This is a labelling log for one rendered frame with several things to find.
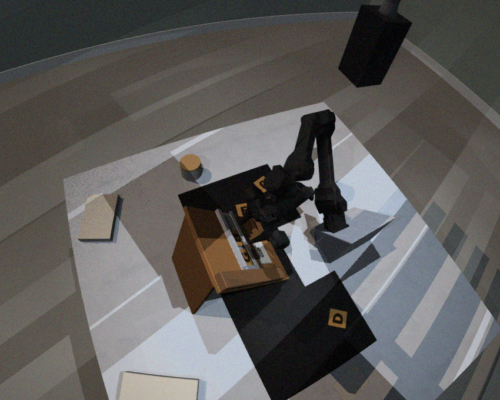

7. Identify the tan flat rectangular board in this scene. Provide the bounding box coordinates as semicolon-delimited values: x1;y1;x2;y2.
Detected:
78;194;121;242

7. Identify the white paper ticket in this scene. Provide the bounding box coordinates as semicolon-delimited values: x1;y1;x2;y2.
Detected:
252;242;272;264

